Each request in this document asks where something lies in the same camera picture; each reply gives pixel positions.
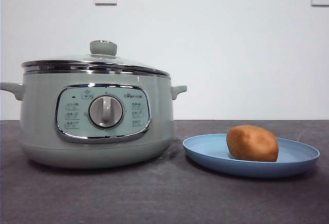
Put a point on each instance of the brown potato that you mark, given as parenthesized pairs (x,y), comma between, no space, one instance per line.
(252,144)

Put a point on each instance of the pale green electric steamer pot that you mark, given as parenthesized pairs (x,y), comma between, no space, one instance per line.
(38,121)

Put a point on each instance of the glass lid with green knob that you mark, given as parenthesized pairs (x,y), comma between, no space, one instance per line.
(102,48)

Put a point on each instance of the blue round plate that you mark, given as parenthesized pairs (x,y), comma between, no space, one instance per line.
(205,149)

